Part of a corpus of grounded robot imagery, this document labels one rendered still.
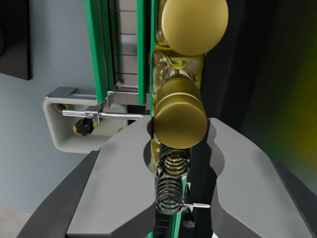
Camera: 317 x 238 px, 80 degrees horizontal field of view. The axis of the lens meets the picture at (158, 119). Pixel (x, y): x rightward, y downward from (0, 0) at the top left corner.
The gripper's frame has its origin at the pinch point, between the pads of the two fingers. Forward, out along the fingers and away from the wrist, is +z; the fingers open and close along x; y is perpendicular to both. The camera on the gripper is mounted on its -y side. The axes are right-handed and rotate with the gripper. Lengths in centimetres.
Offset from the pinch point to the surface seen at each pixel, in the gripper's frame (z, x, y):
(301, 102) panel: 7.1, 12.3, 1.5
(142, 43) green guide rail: 19.6, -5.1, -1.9
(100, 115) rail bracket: 20.0, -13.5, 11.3
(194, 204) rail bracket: 20.2, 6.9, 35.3
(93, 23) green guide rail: 19.8, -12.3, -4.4
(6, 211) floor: 117, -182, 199
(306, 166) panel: 3.1, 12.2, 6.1
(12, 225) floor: 117, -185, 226
